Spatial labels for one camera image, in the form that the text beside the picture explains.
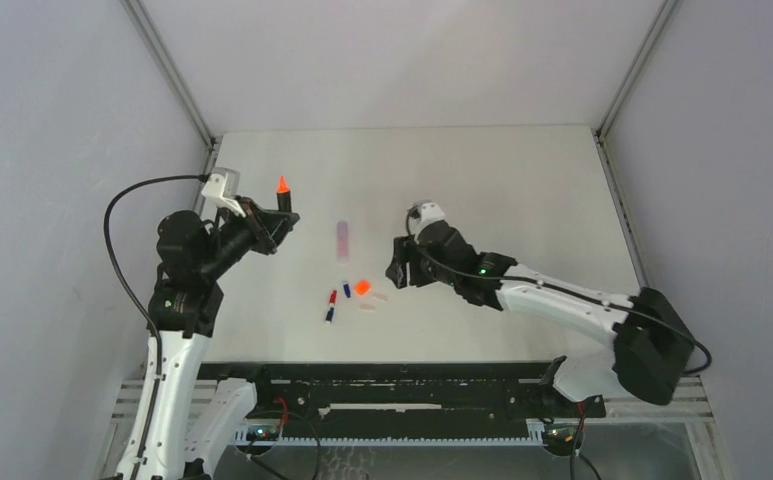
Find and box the orange marker pen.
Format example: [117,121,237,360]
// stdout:
[276,176,293,213]

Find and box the orange pen cap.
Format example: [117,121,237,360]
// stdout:
[354,280,371,296]

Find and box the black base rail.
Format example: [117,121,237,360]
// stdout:
[198,362,607,438]

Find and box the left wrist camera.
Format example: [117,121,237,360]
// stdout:
[201,167,246,218]

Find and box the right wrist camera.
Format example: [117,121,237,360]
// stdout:
[406,200,445,235]

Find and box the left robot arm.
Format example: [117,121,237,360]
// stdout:
[114,192,300,479]

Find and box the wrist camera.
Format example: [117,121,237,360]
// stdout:
[406,200,445,235]
[201,167,246,218]

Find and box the left camera cable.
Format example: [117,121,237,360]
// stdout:
[102,174,212,480]

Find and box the red blue pen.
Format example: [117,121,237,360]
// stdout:
[325,290,338,323]

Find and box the left aluminium frame post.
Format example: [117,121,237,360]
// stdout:
[120,0,222,352]

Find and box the pink marker pen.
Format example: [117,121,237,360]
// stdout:
[337,232,350,264]

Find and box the aluminium frame post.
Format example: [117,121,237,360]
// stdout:
[120,0,222,352]
[592,1,683,287]

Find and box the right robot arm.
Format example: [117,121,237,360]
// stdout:
[385,221,699,416]

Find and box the white slotted cable duct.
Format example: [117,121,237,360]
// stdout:
[229,422,547,447]

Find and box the right aluminium frame post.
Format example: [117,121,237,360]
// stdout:
[592,1,683,287]

